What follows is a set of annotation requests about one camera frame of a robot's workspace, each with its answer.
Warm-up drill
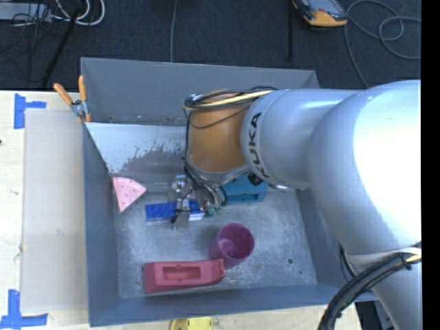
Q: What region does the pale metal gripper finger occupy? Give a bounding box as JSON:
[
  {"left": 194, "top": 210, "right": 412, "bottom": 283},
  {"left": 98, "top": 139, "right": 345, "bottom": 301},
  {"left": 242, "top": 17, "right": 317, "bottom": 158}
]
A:
[
  {"left": 167, "top": 175, "right": 189, "bottom": 202},
  {"left": 175, "top": 199, "right": 191, "bottom": 230}
]

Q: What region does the blue flat block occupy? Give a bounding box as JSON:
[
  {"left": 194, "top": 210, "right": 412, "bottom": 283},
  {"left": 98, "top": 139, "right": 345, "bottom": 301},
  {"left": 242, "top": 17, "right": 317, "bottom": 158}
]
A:
[{"left": 144, "top": 200, "right": 204, "bottom": 223}]

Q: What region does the grey metal bin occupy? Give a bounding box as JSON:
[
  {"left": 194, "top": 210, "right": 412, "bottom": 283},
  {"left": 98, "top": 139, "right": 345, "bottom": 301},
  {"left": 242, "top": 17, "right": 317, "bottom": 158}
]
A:
[{"left": 80, "top": 56, "right": 379, "bottom": 328}]

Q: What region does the teal block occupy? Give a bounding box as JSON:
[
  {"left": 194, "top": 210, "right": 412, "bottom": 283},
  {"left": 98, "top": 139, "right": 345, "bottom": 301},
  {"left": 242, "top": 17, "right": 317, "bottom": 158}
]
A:
[{"left": 221, "top": 173, "right": 269, "bottom": 205}]

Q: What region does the pink triangular block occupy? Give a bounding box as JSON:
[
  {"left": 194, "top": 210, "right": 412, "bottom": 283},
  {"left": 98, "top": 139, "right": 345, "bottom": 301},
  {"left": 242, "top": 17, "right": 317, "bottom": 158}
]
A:
[{"left": 112, "top": 176, "right": 148, "bottom": 214}]

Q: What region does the purple cup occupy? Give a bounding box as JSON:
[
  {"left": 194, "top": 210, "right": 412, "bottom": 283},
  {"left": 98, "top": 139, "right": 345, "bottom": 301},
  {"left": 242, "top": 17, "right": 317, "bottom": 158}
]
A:
[{"left": 208, "top": 222, "right": 256, "bottom": 270}]

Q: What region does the red flat block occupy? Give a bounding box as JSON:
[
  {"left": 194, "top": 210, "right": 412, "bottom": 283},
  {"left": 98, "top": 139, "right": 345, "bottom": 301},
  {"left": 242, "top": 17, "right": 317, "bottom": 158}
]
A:
[{"left": 142, "top": 258, "right": 227, "bottom": 295}]

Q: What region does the pale wood board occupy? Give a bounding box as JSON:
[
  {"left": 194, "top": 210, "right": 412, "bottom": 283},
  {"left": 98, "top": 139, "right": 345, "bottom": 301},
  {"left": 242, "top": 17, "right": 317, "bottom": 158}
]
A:
[{"left": 19, "top": 108, "right": 89, "bottom": 315}]

